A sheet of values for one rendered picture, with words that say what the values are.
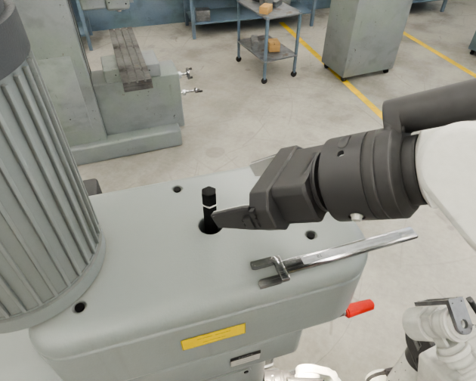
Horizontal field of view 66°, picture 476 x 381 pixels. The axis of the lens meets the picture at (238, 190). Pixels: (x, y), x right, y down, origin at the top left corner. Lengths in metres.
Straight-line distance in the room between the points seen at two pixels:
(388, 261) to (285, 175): 2.69
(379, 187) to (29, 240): 0.34
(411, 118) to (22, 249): 0.39
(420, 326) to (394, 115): 0.55
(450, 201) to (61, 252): 0.38
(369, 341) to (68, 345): 2.31
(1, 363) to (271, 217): 0.46
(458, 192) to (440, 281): 2.80
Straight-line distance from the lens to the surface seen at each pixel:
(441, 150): 0.31
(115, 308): 0.49
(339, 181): 0.35
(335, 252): 0.52
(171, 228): 0.55
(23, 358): 0.66
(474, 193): 0.31
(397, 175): 0.34
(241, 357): 0.66
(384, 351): 2.66
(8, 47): 0.36
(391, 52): 5.55
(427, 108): 0.36
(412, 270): 3.08
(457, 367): 0.86
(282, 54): 5.15
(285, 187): 0.38
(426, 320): 0.83
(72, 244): 0.47
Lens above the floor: 2.30
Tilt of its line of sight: 43 degrees down
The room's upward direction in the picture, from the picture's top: straight up
